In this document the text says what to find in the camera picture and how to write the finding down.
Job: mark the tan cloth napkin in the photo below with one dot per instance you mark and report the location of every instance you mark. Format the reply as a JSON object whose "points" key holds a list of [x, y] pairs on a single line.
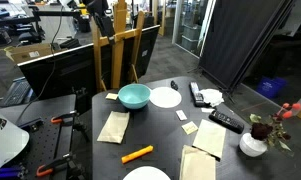
{"points": [[114, 126]]}

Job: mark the wooden easel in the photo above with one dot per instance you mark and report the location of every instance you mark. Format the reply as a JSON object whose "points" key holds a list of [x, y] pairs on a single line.
{"points": [[117, 50]]}

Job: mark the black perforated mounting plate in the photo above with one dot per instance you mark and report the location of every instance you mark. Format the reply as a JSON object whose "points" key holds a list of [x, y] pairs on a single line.
{"points": [[46, 140]]}

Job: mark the white rectangular card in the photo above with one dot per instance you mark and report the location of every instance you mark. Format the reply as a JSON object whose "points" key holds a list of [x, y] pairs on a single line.
{"points": [[181, 115]]}

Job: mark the black room divider panel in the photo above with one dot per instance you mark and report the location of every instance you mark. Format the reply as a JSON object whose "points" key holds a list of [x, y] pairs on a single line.
{"points": [[236, 40]]}

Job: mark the white round paper plate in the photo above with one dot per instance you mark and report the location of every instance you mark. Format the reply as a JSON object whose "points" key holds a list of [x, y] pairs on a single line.
{"points": [[165, 97], [146, 174]]}

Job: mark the blue plastic bin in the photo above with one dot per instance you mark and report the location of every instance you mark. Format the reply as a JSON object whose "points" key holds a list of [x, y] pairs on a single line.
{"points": [[270, 86]]}

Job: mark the orange and black clamp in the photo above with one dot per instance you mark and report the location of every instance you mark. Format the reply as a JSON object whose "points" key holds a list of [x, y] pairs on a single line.
{"points": [[61, 117], [51, 165]]}

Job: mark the black camera stand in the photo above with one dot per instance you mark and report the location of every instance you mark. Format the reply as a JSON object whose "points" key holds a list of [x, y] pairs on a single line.
{"points": [[80, 116]]}

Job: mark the large black monitor panel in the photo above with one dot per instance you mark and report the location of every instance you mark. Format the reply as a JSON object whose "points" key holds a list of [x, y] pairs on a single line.
{"points": [[63, 71]]}

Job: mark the white round vase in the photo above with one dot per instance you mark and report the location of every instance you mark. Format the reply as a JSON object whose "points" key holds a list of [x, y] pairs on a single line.
{"points": [[251, 146]]}

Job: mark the yellow sticky note with writing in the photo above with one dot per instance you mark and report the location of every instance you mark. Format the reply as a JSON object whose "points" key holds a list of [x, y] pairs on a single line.
{"points": [[190, 127]]}

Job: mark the crumpled white tissue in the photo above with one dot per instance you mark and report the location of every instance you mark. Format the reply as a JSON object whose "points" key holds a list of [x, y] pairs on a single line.
{"points": [[212, 97]]}

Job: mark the cardboard box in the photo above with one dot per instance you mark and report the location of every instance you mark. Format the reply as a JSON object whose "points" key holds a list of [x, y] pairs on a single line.
{"points": [[28, 53]]}

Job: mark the tan napkin right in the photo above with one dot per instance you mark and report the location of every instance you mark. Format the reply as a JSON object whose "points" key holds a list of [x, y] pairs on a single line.
{"points": [[210, 137]]}

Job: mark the orange marker pen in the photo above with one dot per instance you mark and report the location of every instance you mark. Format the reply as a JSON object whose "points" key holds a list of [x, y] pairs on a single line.
{"points": [[137, 154]]}

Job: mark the large black remote control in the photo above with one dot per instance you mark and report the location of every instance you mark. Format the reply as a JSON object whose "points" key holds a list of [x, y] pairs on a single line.
{"points": [[226, 121]]}

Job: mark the plain yellow sticky note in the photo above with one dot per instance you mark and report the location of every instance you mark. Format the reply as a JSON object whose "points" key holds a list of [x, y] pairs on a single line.
{"points": [[112, 96]]}

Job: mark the brown paper bag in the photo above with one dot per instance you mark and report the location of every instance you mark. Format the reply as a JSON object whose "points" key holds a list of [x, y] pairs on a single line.
{"points": [[197, 165]]}

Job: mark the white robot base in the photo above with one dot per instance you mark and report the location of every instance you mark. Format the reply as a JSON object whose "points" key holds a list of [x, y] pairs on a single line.
{"points": [[5, 140]]}

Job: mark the small white paper slip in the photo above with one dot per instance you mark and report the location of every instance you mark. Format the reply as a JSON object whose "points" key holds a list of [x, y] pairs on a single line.
{"points": [[207, 110]]}

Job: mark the grey storage bins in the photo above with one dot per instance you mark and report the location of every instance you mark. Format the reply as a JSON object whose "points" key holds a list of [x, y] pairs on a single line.
{"points": [[191, 36]]}

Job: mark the dark rose flower bouquet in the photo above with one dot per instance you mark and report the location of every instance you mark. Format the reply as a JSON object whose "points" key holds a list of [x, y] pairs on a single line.
{"points": [[261, 130]]}

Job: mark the small black oval object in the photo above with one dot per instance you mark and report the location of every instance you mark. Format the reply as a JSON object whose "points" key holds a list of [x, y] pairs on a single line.
{"points": [[174, 85]]}

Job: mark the black computer keyboard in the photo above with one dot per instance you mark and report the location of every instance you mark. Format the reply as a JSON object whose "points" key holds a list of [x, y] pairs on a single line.
{"points": [[16, 93]]}

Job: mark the grey and black remote control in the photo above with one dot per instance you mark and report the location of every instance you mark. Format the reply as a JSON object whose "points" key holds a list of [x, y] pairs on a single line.
{"points": [[196, 94]]}

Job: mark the teal bowl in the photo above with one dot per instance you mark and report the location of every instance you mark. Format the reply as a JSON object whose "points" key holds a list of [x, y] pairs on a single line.
{"points": [[134, 96]]}

